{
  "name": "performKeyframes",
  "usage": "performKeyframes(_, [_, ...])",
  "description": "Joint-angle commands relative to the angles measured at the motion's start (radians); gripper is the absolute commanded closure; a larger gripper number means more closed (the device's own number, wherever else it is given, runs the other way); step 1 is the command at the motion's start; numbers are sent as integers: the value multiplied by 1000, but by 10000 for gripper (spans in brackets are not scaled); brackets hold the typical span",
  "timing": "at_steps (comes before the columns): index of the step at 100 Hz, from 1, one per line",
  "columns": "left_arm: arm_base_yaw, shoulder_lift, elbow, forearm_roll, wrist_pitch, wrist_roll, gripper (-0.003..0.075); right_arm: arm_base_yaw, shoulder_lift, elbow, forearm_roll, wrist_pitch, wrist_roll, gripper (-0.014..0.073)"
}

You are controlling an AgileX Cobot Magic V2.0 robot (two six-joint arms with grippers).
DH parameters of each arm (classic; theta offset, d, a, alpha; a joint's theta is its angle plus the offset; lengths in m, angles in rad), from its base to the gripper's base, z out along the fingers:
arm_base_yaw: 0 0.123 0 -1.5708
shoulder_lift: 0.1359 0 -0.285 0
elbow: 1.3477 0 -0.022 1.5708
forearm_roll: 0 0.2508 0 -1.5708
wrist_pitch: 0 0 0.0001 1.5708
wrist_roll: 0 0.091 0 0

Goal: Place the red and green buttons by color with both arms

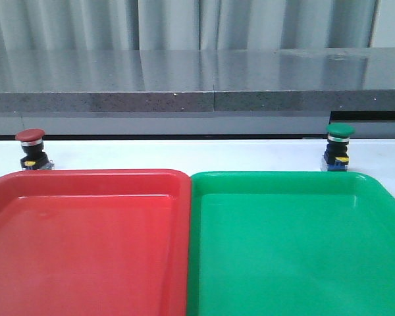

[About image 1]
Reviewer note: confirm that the green mushroom push button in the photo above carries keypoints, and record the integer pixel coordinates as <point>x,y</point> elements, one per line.
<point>335,157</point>

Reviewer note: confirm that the red mushroom push button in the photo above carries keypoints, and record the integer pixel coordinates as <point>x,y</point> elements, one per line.
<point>31,142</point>

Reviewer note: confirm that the grey granite counter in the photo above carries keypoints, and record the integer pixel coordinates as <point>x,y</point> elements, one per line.
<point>285,93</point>

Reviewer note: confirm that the green plastic tray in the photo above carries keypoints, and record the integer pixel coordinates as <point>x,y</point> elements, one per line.
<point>291,243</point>

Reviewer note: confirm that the red plastic tray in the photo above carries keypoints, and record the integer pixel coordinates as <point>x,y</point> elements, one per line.
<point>109,242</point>

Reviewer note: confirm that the grey pleated curtain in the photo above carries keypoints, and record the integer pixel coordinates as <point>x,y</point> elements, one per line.
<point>185,25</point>

